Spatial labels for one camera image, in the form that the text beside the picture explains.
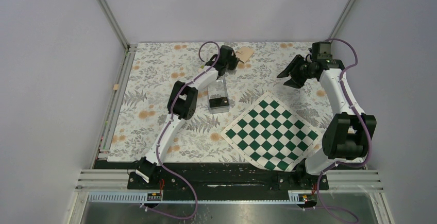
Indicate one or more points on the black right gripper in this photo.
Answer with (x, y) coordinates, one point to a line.
(296, 81)

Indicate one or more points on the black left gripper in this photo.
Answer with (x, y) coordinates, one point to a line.
(233, 62)

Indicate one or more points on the clear plastic card box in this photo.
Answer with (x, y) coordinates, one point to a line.
(218, 99)

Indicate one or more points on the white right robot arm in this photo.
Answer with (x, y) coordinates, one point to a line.
(349, 134)

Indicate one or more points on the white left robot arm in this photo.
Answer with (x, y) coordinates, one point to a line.
(181, 107)

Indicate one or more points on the green white chessboard mat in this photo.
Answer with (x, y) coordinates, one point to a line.
(271, 136)

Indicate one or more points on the floral table mat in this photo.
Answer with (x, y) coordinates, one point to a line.
(157, 66)

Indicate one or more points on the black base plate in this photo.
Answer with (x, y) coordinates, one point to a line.
(213, 183)

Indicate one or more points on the aluminium frame rail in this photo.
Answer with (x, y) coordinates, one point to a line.
(118, 88)

